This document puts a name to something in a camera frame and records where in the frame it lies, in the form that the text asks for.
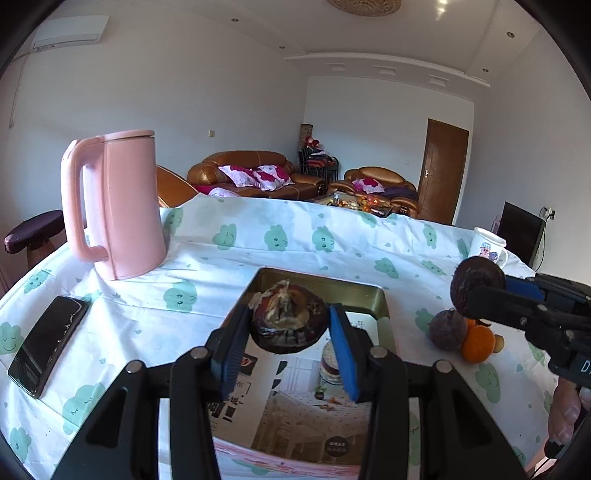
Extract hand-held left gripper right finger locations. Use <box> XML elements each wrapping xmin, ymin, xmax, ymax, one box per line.
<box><xmin>328</xmin><ymin>302</ymin><xmax>529</xmax><ymax>480</ymax></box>

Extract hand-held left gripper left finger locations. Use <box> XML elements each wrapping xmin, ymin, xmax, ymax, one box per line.
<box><xmin>48</xmin><ymin>302</ymin><xmax>252</xmax><ymax>480</ymax></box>

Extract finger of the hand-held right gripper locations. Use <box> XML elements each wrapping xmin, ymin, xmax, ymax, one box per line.
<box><xmin>504</xmin><ymin>276</ymin><xmax>548</xmax><ymax>303</ymax></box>
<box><xmin>463</xmin><ymin>285</ymin><xmax>555</xmax><ymax>329</ymax></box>

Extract dark round passion fruit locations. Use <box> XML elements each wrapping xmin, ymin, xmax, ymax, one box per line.
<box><xmin>450</xmin><ymin>257</ymin><xmax>506</xmax><ymax>319</ymax></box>

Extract gold metal tin box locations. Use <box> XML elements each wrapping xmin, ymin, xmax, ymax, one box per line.
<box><xmin>208</xmin><ymin>267</ymin><xmax>402</xmax><ymax>480</ymax></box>

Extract cracked dark mangosteen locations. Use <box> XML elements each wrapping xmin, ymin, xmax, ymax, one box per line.
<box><xmin>249</xmin><ymin>282</ymin><xmax>329</xmax><ymax>355</ymax></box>

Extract person's right hand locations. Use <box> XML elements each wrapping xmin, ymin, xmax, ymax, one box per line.
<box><xmin>549</xmin><ymin>375</ymin><xmax>591</xmax><ymax>457</ymax></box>

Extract large orange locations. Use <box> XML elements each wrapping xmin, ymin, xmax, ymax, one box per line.
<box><xmin>461</xmin><ymin>325</ymin><xmax>496</xmax><ymax>364</ymax></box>

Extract white cartoon-print mug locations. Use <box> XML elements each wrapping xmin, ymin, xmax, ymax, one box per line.
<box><xmin>467</xmin><ymin>227</ymin><xmax>509</xmax><ymax>271</ymax></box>

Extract black monitor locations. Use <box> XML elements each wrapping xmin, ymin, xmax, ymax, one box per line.
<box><xmin>495</xmin><ymin>201</ymin><xmax>546</xmax><ymax>271</ymax></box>

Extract dark wrinkled passion fruit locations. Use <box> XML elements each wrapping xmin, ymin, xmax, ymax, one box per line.
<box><xmin>428</xmin><ymin>309</ymin><xmax>468</xmax><ymax>352</ymax></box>

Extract printed paper sheet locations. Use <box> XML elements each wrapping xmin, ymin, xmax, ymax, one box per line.
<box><xmin>210</xmin><ymin>314</ymin><xmax>386</xmax><ymax>464</ymax></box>

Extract white cloud-print tablecloth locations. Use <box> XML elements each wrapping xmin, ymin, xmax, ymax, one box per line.
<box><xmin>0</xmin><ymin>194</ymin><xmax>561</xmax><ymax>480</ymax></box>

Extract brown wooden door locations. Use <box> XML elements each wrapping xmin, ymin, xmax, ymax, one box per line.
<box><xmin>417</xmin><ymin>119</ymin><xmax>470</xmax><ymax>226</ymax></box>

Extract cluttered coffee table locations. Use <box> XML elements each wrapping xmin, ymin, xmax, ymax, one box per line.
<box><xmin>310</xmin><ymin>193</ymin><xmax>399</xmax><ymax>217</ymax></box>

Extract short brown leather sofa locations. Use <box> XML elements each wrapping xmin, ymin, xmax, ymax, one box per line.
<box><xmin>329</xmin><ymin>167</ymin><xmax>420</xmax><ymax>219</ymax></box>

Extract black smartphone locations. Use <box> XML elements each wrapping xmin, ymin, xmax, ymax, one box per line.
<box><xmin>8</xmin><ymin>295</ymin><xmax>92</xmax><ymax>400</ymax></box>

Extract long brown leather sofa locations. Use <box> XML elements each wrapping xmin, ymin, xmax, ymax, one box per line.
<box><xmin>187</xmin><ymin>150</ymin><xmax>329</xmax><ymax>202</ymax></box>

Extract brown leather chair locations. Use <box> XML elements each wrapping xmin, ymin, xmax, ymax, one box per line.
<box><xmin>156</xmin><ymin>165</ymin><xmax>200</xmax><ymax>209</ymax></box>

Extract pink electric kettle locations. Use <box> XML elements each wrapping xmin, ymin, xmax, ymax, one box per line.
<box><xmin>60</xmin><ymin>130</ymin><xmax>167</xmax><ymax>281</ymax></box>

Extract stacked dark chairs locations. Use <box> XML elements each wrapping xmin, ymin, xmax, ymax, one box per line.
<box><xmin>298</xmin><ymin>136</ymin><xmax>341</xmax><ymax>184</ymax></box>

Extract purple cushioned stool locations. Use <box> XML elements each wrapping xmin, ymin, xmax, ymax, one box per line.
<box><xmin>4</xmin><ymin>210</ymin><xmax>66</xmax><ymax>271</ymax></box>

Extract woven ceiling lamp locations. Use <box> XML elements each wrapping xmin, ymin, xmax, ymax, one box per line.
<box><xmin>327</xmin><ymin>0</ymin><xmax>402</xmax><ymax>17</ymax></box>

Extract white air conditioner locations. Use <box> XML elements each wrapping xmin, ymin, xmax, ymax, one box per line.
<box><xmin>32</xmin><ymin>15</ymin><xmax>110</xmax><ymax>49</ymax></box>

